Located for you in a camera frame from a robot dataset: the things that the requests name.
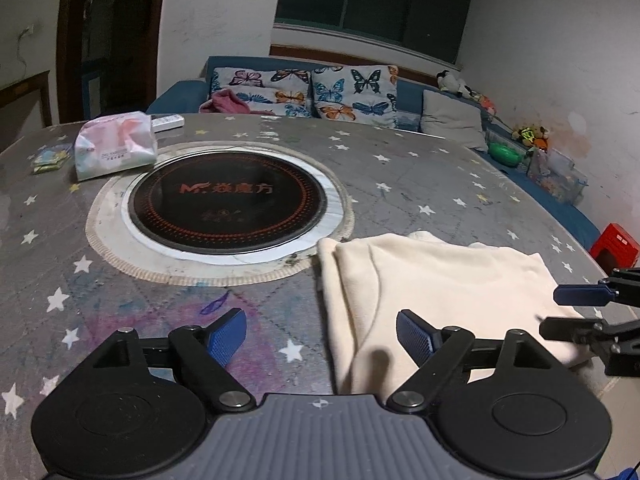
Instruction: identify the green plastic toy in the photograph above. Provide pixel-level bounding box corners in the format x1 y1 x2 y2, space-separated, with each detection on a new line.
488 142 524 167

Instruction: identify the pink cloth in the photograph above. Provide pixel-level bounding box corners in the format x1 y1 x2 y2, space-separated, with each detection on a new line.
198 88 276 116

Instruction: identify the clear plastic storage bin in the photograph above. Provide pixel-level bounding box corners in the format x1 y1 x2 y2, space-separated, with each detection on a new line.
527 147 589 205

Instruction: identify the cream cloth garment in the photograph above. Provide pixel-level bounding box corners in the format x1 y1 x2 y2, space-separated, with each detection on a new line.
317 230 603 397

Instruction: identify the orange plush toy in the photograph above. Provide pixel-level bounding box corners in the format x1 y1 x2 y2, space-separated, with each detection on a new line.
512 124 551 150

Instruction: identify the dark window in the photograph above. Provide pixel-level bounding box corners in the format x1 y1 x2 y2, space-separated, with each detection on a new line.
273 0 479 64

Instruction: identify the grey pillow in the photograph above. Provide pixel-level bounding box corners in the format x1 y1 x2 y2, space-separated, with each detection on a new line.
419 89 489 154

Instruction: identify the black white plush toy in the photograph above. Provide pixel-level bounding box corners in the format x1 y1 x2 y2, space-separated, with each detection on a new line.
436 69 482 100

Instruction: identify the red plastic stool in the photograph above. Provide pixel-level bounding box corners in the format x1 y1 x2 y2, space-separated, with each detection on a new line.
589 223 640 269

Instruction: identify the butterfly print pillow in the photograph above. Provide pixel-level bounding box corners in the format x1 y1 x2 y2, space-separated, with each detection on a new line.
310 64 400 128
208 67 314 117

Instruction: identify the white remote control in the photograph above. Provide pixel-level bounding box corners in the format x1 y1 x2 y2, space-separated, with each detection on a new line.
150 114 185 134

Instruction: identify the dark wooden door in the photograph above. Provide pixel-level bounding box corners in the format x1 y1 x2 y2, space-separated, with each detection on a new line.
55 0 169 125

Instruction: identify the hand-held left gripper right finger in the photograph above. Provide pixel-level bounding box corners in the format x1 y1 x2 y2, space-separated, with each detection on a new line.
386 309 571 413

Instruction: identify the round beige fringed mat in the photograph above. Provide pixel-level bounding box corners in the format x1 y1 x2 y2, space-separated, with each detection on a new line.
85 140 356 287

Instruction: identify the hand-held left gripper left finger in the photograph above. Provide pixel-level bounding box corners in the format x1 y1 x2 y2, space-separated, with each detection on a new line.
89 308 257 414

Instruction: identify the pink white tissue pack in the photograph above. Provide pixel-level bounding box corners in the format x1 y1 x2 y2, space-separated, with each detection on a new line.
73 111 159 182

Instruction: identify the grey star-print tablecloth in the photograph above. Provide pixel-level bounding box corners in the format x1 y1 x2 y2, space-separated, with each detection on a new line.
0 112 626 480

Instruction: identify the blue sofa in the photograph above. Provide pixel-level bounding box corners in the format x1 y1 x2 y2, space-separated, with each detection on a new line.
145 55 602 252

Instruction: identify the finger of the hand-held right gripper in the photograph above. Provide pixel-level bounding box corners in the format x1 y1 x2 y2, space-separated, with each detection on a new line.
539 315 640 377
553 267 640 307

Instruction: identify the black round induction cooker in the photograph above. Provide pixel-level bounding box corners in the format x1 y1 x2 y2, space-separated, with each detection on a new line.
127 156 329 257

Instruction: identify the small green yellow packet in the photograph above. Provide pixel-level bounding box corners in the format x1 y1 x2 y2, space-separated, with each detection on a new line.
32 143 74 175

